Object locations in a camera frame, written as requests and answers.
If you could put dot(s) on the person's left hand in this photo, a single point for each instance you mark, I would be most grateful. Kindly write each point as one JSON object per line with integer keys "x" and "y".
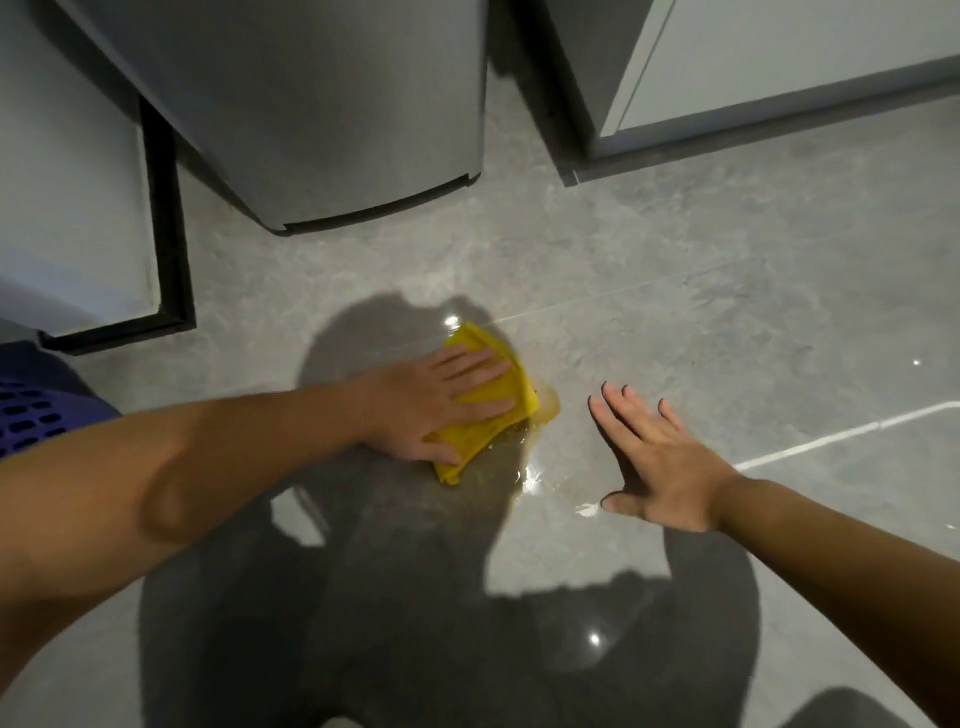
{"x": 409, "y": 405}

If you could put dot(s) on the person's right hand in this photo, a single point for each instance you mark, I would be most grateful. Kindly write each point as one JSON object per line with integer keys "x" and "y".
{"x": 667, "y": 472}

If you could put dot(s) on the person's left little finger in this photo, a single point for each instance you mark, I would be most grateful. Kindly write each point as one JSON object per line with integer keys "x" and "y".
{"x": 448, "y": 351}

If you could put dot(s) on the person's right little finger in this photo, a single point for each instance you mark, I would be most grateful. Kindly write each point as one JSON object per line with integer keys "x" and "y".
{"x": 669, "y": 414}

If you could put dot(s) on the person's left thumb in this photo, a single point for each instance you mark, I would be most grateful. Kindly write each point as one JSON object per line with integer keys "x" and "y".
{"x": 439, "y": 448}

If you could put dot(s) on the person's right thumb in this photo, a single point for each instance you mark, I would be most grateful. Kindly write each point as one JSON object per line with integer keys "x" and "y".
{"x": 621, "y": 502}

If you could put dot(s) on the person's left middle finger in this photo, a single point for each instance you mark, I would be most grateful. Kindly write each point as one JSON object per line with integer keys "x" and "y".
{"x": 480, "y": 372}

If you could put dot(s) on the person's right middle finger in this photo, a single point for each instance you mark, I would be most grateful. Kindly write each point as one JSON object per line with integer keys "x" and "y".
{"x": 626, "y": 414}

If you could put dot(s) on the yellow cleaning cloth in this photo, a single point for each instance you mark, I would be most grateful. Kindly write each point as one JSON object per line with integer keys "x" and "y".
{"x": 491, "y": 427}

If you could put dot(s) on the person's left forearm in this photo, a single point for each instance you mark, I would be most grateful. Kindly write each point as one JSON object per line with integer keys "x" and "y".
{"x": 180, "y": 480}

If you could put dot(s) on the person's right forearm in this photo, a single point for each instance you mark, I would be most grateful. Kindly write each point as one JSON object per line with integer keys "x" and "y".
{"x": 847, "y": 585}

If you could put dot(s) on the yellowish liquid spill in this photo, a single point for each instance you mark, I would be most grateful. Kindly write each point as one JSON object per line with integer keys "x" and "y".
{"x": 544, "y": 450}

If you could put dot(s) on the grey metal refrigerator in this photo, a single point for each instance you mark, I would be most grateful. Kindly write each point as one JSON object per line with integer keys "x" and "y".
{"x": 322, "y": 105}

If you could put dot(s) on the white kitchen cabinet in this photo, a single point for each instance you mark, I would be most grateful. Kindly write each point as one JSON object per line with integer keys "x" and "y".
{"x": 750, "y": 67}

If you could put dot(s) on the white cabinet with black base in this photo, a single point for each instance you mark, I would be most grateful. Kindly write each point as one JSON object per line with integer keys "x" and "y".
{"x": 82, "y": 187}

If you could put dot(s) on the purple perforated plastic basket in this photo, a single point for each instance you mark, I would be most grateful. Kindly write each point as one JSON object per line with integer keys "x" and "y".
{"x": 37, "y": 409}

